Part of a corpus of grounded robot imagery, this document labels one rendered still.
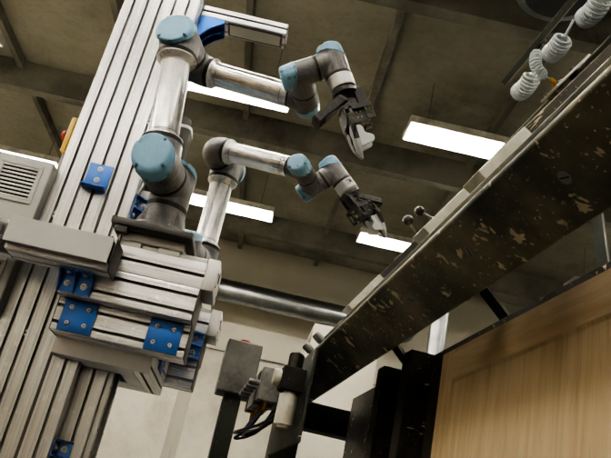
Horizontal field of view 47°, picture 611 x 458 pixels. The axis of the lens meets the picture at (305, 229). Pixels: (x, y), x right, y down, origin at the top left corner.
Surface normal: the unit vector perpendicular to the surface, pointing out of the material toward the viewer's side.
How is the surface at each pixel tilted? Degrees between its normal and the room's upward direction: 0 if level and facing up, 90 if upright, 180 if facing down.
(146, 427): 90
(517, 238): 147
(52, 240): 90
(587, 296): 90
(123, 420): 90
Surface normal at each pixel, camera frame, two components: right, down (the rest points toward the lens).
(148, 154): -0.14, -0.30
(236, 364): 0.20, -0.36
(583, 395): -0.96, -0.26
